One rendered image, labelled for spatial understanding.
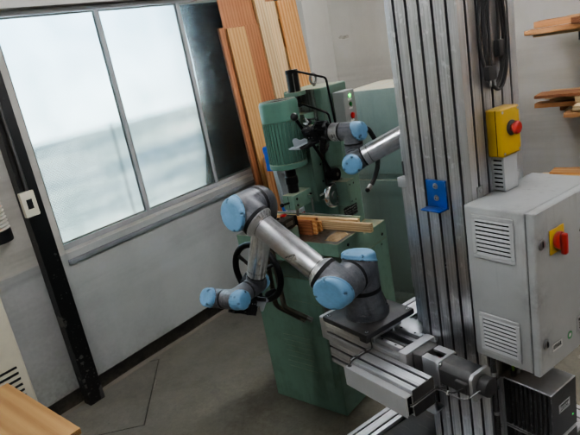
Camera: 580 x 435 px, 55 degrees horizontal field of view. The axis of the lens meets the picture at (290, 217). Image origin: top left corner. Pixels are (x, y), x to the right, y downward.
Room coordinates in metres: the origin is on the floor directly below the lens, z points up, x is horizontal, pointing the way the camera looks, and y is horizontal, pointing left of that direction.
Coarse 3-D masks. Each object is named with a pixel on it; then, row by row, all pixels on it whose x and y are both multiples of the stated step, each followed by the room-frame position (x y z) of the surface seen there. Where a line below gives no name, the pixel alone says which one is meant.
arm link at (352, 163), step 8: (384, 136) 2.04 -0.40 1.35; (392, 136) 2.02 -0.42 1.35; (368, 144) 2.06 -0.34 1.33; (376, 144) 2.04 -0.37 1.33; (384, 144) 2.03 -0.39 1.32; (392, 144) 2.02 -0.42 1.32; (352, 152) 2.08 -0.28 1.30; (360, 152) 2.06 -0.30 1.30; (368, 152) 2.04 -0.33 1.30; (376, 152) 2.04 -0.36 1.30; (384, 152) 2.03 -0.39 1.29; (392, 152) 2.05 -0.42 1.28; (344, 160) 2.05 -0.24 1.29; (352, 160) 2.04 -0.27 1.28; (360, 160) 2.05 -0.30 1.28; (368, 160) 2.05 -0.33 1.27; (376, 160) 2.06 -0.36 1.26; (344, 168) 2.05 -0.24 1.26; (352, 168) 2.04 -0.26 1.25; (360, 168) 2.04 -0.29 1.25
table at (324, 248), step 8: (320, 232) 2.41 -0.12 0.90; (328, 232) 2.39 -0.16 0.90; (352, 232) 2.33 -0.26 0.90; (360, 232) 2.35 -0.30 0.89; (240, 240) 2.60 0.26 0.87; (248, 240) 2.56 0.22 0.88; (304, 240) 2.35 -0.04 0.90; (312, 240) 2.33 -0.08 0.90; (320, 240) 2.31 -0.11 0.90; (344, 240) 2.26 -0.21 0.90; (352, 240) 2.30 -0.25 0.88; (360, 240) 2.35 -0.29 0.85; (312, 248) 2.31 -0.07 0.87; (320, 248) 2.28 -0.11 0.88; (328, 248) 2.25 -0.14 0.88; (336, 248) 2.22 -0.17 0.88; (344, 248) 2.25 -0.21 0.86; (352, 248) 2.30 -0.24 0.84; (280, 256) 2.31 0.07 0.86; (336, 256) 2.23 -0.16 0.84
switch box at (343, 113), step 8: (352, 88) 2.72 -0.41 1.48; (336, 96) 2.67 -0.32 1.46; (344, 96) 2.65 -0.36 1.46; (352, 96) 2.70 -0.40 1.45; (336, 104) 2.67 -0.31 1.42; (344, 104) 2.65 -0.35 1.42; (352, 104) 2.69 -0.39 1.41; (336, 112) 2.68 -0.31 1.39; (344, 112) 2.65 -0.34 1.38; (344, 120) 2.65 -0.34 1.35
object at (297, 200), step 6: (300, 192) 2.54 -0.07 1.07; (306, 192) 2.57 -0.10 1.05; (282, 198) 2.54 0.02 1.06; (288, 198) 2.51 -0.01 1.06; (294, 198) 2.50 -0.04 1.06; (300, 198) 2.53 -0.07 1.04; (306, 198) 2.56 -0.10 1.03; (294, 204) 2.50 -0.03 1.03; (300, 204) 2.53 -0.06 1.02; (306, 204) 2.56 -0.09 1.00; (294, 210) 2.50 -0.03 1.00
